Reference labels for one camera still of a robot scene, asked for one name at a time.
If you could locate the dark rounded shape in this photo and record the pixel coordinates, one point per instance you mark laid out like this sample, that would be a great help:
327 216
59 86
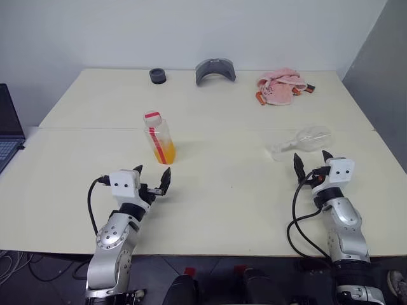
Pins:
181 290
262 287

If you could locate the clear bottle with orange juice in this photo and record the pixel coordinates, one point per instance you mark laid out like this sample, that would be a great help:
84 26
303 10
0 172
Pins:
164 149

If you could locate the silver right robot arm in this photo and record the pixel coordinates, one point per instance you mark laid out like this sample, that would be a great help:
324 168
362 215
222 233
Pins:
348 228

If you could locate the grey shoe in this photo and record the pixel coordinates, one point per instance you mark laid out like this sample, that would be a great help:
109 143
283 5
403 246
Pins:
397 284

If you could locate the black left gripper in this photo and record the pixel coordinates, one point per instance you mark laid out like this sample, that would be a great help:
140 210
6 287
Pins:
149 192

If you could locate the black round cylinder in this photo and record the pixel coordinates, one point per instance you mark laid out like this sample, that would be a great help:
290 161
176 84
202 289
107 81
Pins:
158 76

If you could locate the orange and black clip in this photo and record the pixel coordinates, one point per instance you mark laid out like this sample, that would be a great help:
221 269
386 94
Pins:
309 88

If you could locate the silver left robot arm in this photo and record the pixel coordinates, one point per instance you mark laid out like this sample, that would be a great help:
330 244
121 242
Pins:
109 241

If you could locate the clear plastic wine glass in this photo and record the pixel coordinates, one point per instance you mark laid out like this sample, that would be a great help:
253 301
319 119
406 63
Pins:
314 135

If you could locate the white bottle cap red tape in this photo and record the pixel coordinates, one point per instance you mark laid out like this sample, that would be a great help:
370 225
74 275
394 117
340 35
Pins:
152 119

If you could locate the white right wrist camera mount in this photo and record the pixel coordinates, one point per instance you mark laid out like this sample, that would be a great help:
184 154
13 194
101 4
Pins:
341 171

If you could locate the grey curved visor shell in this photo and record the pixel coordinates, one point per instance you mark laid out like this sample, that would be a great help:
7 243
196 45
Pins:
203 71

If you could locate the dark laptop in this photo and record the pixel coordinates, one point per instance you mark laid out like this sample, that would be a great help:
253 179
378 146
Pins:
8 127

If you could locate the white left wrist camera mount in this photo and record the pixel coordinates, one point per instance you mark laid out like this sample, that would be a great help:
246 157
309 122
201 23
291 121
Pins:
124 184

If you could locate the red tag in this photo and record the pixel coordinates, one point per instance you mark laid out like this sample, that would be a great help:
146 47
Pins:
189 271
239 269

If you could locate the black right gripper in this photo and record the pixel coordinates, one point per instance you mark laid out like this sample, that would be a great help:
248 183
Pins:
318 178

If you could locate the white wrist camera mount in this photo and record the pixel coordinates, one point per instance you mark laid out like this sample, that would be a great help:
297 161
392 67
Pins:
124 184
341 171

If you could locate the pink towel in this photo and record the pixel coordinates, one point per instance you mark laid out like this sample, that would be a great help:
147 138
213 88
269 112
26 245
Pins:
280 90

